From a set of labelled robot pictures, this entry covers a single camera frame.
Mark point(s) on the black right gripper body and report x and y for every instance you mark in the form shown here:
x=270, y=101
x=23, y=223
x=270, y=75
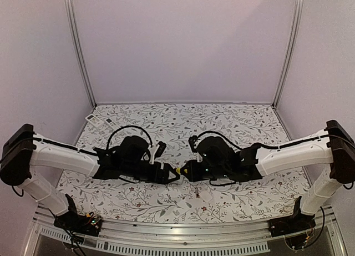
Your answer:
x=217, y=172

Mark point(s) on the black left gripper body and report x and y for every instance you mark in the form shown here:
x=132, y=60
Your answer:
x=132, y=170

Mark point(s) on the yellow handled screwdriver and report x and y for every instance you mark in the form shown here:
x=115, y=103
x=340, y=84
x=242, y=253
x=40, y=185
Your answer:
x=181, y=170

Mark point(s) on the white battery cover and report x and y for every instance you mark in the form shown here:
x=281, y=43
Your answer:
x=205, y=196

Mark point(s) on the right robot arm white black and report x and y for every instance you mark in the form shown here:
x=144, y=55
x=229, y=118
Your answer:
x=331, y=146

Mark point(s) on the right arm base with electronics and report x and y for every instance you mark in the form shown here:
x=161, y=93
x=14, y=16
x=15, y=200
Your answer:
x=291, y=224

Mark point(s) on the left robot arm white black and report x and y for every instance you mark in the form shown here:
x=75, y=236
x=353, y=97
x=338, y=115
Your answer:
x=27, y=149

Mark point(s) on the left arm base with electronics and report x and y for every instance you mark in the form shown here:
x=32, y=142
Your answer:
x=89, y=224

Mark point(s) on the long white remote with buttons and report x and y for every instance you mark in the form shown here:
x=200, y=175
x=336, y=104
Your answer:
x=112, y=125

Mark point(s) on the small white remote far left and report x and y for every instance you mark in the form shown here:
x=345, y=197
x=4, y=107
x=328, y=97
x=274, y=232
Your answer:
x=94, y=120

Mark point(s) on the floral patterned table mat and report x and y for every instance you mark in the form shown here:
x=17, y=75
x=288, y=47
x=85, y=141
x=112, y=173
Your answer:
x=174, y=124

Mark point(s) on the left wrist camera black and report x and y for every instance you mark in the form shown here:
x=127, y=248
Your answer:
x=156, y=151

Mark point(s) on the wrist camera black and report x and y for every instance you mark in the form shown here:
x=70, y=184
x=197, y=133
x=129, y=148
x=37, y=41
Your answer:
x=156, y=151
x=193, y=144

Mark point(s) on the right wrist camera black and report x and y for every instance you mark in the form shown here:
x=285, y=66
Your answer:
x=193, y=144

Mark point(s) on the left aluminium frame post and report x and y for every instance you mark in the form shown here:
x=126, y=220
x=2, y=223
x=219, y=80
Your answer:
x=69, y=6

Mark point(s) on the aluminium frame post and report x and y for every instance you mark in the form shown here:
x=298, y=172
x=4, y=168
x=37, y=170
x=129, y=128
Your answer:
x=69, y=6
x=297, y=14

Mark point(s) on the right aluminium frame post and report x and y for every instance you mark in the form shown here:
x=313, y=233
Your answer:
x=297, y=14

